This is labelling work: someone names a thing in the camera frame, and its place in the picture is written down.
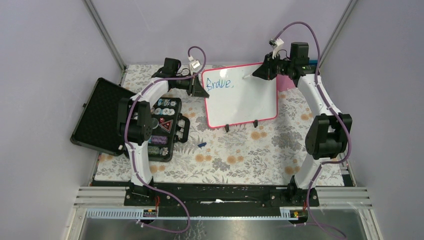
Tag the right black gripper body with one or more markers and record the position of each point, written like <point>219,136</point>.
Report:
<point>278,66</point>

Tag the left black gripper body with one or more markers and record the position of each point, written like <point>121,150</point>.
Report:
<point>186,84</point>

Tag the pink framed whiteboard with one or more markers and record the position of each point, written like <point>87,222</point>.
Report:
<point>233,100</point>

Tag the blue marker cap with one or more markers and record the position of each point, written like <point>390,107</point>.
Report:
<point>203,144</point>

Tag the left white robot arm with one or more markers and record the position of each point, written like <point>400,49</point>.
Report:
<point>135,124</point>

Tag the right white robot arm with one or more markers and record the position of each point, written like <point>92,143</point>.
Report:
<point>327,136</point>

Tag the pink eraser block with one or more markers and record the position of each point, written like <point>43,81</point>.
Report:
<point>284,83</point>

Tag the blue corner object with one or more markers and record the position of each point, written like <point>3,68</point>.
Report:
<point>314,62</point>

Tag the floral table mat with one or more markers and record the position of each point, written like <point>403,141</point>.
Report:
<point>267,154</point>

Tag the open black case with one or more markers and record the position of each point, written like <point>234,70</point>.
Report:
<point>101,128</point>

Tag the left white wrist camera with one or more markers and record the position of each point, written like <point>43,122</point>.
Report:
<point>193,64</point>

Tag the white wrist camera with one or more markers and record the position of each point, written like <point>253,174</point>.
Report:
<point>193,64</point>
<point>277,45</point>

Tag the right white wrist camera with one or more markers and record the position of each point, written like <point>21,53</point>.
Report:
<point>277,45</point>

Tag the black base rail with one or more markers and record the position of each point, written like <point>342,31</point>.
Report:
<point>219,200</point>

